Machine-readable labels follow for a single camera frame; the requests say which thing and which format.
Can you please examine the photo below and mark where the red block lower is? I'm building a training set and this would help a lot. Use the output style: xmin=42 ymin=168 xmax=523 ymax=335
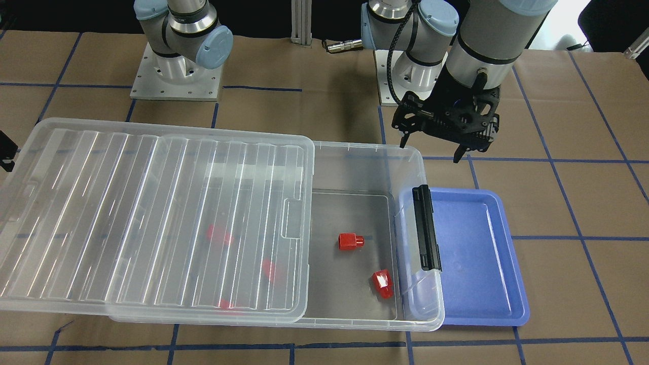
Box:
xmin=371 ymin=269 xmax=394 ymax=300

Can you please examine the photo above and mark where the blue plastic tray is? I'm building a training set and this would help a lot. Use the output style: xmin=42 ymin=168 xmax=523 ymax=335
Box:
xmin=398 ymin=187 xmax=529 ymax=326

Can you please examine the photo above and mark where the aluminium frame post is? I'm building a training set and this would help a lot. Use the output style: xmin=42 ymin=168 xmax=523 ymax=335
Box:
xmin=290 ymin=0 xmax=312 ymax=47

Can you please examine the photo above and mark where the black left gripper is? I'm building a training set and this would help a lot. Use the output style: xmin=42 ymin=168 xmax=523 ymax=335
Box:
xmin=391 ymin=67 xmax=500 ymax=164

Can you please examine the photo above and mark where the metal cable connector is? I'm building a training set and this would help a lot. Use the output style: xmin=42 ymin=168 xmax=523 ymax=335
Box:
xmin=321 ymin=39 xmax=364 ymax=55

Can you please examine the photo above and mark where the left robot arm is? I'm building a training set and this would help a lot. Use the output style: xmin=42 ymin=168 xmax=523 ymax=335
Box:
xmin=360 ymin=1 xmax=556 ymax=163

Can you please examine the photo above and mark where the clear plastic storage box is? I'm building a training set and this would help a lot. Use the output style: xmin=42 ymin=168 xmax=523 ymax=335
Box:
xmin=106 ymin=136 xmax=441 ymax=331

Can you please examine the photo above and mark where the black box latch handle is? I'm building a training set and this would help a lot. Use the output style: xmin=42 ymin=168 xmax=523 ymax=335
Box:
xmin=412 ymin=184 xmax=442 ymax=272

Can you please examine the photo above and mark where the clear plastic box lid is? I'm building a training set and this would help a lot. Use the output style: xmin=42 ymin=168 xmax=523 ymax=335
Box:
xmin=1 ymin=118 xmax=315 ymax=325

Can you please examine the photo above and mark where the red block upper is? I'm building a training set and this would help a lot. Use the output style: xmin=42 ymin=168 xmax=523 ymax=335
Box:
xmin=338 ymin=232 xmax=366 ymax=251

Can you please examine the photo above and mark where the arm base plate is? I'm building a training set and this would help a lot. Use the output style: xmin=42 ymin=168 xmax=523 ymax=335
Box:
xmin=373 ymin=50 xmax=443 ymax=106
xmin=130 ymin=44 xmax=224 ymax=102

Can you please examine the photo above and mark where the red block middle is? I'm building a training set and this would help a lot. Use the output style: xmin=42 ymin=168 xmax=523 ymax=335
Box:
xmin=261 ymin=259 xmax=284 ymax=284

